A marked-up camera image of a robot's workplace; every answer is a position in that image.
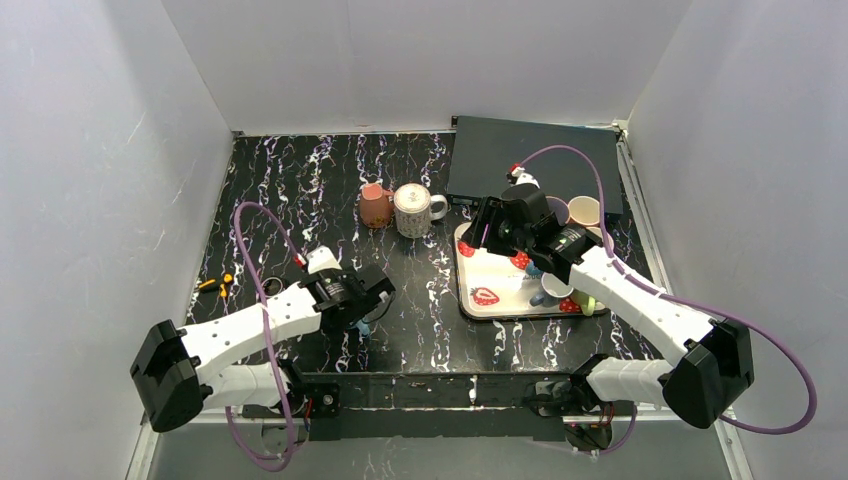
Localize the small grey blue mug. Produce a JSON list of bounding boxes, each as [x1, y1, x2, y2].
[[529, 273, 574, 307]]

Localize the brown mug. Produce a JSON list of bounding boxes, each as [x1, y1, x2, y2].
[[359, 183, 394, 229]]

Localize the light green mug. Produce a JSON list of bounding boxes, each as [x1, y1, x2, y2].
[[571, 290, 606, 317]]

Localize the light blue faceted mug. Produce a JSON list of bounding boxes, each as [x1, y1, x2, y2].
[[355, 320, 371, 337]]

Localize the beige pink mug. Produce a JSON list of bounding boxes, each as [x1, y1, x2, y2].
[[546, 196, 570, 226]]

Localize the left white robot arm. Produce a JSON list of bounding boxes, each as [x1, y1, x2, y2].
[[130, 265, 396, 433]]

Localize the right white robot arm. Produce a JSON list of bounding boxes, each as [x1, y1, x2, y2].
[[461, 184, 755, 429]]

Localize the white floral mug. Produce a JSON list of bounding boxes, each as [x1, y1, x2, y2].
[[393, 183, 448, 239]]

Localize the black mug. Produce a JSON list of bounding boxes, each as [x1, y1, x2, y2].
[[262, 277, 286, 297]]

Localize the strawberry print white tray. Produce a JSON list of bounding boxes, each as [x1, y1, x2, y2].
[[453, 222, 587, 320]]

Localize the dark flat metal box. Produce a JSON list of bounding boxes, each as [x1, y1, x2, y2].
[[446, 116, 625, 218]]

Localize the yellow black small tool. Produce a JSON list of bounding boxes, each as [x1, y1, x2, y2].
[[196, 273, 234, 298]]

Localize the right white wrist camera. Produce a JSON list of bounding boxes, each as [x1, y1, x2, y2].
[[506, 163, 539, 189]]

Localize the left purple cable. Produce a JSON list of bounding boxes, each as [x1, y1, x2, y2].
[[224, 201, 309, 473]]

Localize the purple cable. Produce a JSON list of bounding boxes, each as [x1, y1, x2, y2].
[[519, 144, 819, 458], [224, 201, 309, 473]]

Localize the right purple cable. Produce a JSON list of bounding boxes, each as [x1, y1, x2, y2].
[[519, 144, 819, 458]]

